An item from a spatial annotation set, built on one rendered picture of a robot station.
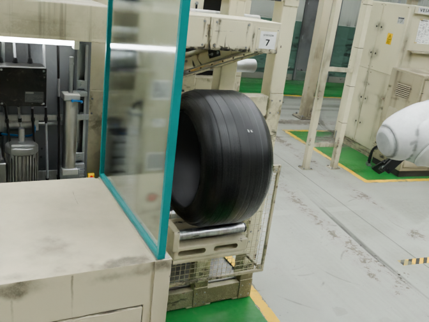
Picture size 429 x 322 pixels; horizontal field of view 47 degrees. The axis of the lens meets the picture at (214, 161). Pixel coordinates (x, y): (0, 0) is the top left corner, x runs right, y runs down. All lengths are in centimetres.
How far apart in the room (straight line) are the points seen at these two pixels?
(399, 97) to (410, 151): 531
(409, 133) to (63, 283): 83
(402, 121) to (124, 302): 77
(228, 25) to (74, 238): 132
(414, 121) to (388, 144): 7
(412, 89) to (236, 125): 453
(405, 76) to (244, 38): 426
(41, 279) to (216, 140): 98
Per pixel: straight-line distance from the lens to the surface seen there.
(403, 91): 643
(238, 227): 224
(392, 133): 116
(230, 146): 192
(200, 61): 242
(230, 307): 331
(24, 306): 120
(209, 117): 196
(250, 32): 237
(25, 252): 127
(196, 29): 224
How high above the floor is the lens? 190
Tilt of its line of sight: 19 degrees down
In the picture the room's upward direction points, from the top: 7 degrees clockwise
